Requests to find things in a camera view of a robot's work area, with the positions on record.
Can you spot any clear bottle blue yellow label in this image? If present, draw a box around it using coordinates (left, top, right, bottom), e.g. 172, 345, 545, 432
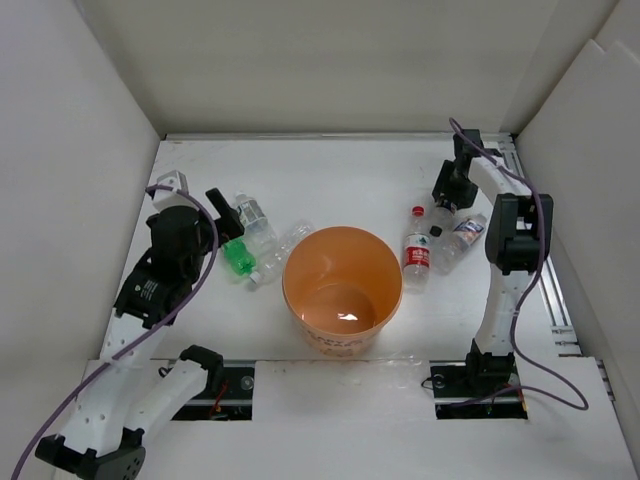
235, 191, 278, 257

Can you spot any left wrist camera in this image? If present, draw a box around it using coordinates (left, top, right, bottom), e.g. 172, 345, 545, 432
151, 170, 191, 212

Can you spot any green plastic soda bottle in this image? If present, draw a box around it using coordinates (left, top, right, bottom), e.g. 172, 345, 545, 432
222, 238, 256, 277

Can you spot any clear bottle black cap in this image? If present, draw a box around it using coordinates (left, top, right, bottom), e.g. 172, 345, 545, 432
429, 205, 456, 239

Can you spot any clear bottle blue orange label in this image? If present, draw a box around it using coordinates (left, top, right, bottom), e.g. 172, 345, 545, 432
433, 213, 488, 275

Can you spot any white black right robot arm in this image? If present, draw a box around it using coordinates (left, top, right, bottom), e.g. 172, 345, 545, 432
433, 128, 554, 397

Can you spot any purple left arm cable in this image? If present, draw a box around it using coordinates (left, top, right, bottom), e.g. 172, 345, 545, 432
9, 183, 221, 480

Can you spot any clear bottle red label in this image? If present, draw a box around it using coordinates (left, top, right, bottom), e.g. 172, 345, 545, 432
402, 206, 432, 292

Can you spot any orange plastic bin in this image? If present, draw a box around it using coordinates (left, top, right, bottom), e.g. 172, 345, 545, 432
281, 226, 403, 358

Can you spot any side aluminium rail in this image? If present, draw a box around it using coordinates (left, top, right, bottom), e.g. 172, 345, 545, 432
498, 133, 590, 411

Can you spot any clear crushed unlabelled bottle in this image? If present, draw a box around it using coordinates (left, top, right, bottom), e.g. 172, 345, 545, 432
249, 220, 315, 289

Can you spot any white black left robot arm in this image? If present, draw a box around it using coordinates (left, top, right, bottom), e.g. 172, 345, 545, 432
32, 184, 244, 479

